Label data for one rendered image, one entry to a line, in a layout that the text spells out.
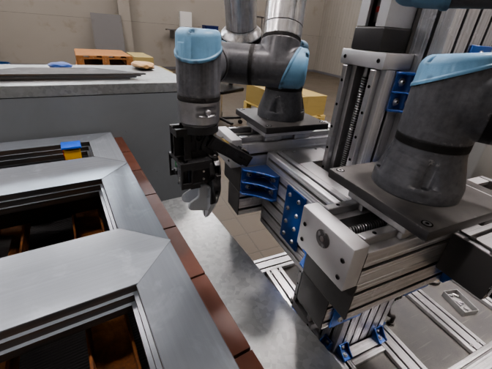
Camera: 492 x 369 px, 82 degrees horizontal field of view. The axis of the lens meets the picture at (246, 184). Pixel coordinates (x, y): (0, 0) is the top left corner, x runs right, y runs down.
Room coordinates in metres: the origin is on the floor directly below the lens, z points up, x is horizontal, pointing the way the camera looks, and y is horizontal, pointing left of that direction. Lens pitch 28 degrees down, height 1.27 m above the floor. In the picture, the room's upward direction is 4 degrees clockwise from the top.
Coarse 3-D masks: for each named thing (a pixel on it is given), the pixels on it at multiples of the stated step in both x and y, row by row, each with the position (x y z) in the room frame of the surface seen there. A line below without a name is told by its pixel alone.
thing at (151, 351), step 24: (24, 192) 0.62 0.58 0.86; (48, 192) 0.65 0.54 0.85; (72, 192) 0.68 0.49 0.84; (96, 192) 0.70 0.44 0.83; (72, 312) 0.30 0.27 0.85; (96, 312) 0.31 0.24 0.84; (120, 312) 0.32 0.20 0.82; (144, 312) 0.31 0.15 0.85; (0, 336) 0.25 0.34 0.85; (24, 336) 0.26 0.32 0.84; (48, 336) 0.27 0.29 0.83; (144, 336) 0.28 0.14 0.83; (0, 360) 0.23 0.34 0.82
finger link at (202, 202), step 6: (204, 186) 0.49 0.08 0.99; (198, 192) 0.49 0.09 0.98; (204, 192) 0.49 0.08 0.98; (210, 192) 0.49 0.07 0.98; (198, 198) 0.49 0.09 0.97; (204, 198) 0.49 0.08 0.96; (192, 204) 0.48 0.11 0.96; (198, 204) 0.49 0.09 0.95; (204, 204) 0.49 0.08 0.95; (210, 204) 0.49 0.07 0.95; (210, 210) 0.50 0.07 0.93
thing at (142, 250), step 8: (120, 232) 0.49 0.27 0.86; (128, 232) 0.49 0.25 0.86; (136, 232) 0.49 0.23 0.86; (128, 240) 0.47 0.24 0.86; (136, 240) 0.47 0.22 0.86; (144, 240) 0.47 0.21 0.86; (152, 240) 0.47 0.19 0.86; (128, 248) 0.44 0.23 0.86; (136, 248) 0.44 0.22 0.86; (144, 248) 0.45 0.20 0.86; (152, 248) 0.45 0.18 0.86; (128, 256) 0.42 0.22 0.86; (136, 256) 0.42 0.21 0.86; (144, 256) 0.42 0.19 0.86; (152, 256) 0.42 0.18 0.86; (136, 264) 0.40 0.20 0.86; (144, 264) 0.40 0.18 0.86; (136, 272) 0.38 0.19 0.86; (144, 272) 0.38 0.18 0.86; (136, 280) 0.36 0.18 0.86
